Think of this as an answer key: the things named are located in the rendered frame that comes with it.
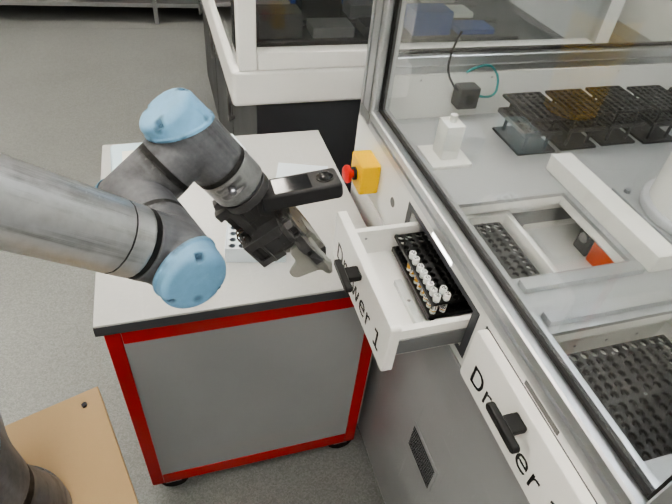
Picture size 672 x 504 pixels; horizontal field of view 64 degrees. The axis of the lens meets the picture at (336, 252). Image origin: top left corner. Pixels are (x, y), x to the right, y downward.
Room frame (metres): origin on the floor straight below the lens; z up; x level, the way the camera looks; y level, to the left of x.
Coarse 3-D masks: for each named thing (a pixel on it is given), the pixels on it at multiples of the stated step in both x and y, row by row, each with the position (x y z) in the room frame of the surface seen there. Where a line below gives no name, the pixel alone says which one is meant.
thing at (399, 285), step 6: (396, 282) 0.69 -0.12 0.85; (402, 282) 0.69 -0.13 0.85; (396, 288) 0.69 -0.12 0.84; (402, 288) 0.68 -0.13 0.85; (402, 294) 0.66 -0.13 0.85; (408, 294) 0.67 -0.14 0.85; (402, 300) 0.66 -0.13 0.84; (408, 300) 0.65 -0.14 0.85; (408, 306) 0.64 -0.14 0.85; (414, 306) 0.64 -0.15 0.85; (408, 312) 0.63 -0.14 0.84; (414, 312) 0.62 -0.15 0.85; (414, 318) 0.61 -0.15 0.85; (420, 318) 0.61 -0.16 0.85
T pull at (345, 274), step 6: (336, 264) 0.66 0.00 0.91; (342, 264) 0.66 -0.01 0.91; (336, 270) 0.65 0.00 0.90; (342, 270) 0.64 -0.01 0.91; (348, 270) 0.64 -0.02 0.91; (354, 270) 0.65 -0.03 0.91; (342, 276) 0.63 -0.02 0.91; (348, 276) 0.63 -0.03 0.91; (354, 276) 0.63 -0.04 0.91; (360, 276) 0.63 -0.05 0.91; (342, 282) 0.62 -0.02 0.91; (348, 282) 0.62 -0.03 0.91; (348, 288) 0.60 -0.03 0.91
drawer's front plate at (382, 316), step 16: (336, 224) 0.78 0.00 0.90; (352, 224) 0.75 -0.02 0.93; (336, 240) 0.77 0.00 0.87; (352, 240) 0.70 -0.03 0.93; (336, 256) 0.76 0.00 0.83; (352, 256) 0.69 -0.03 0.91; (368, 272) 0.63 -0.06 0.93; (368, 288) 0.61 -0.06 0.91; (368, 304) 0.60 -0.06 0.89; (384, 304) 0.56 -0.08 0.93; (368, 320) 0.59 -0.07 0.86; (384, 320) 0.54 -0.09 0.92; (368, 336) 0.58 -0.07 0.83; (384, 336) 0.53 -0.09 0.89; (384, 352) 0.52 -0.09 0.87; (384, 368) 0.51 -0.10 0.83
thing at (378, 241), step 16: (400, 224) 0.80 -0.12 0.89; (416, 224) 0.81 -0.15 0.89; (368, 240) 0.77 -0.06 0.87; (384, 240) 0.79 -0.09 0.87; (368, 256) 0.77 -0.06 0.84; (384, 256) 0.77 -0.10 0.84; (384, 272) 0.73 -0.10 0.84; (400, 272) 0.73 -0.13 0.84; (384, 288) 0.69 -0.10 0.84; (400, 304) 0.65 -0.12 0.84; (416, 304) 0.65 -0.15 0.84; (400, 320) 0.61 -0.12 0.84; (432, 320) 0.57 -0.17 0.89; (448, 320) 0.57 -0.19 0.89; (464, 320) 0.58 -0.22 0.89; (400, 336) 0.54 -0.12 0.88; (416, 336) 0.55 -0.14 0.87; (432, 336) 0.56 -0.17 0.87; (448, 336) 0.57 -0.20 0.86; (400, 352) 0.54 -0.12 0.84
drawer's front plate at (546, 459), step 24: (480, 336) 0.52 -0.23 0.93; (480, 360) 0.50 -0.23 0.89; (504, 360) 0.48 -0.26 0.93; (480, 384) 0.48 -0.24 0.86; (504, 384) 0.45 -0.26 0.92; (480, 408) 0.46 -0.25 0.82; (504, 408) 0.43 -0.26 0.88; (528, 408) 0.40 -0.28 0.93; (528, 432) 0.38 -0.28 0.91; (528, 456) 0.36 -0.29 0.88; (552, 456) 0.34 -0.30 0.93; (552, 480) 0.32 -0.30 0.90; (576, 480) 0.31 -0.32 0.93
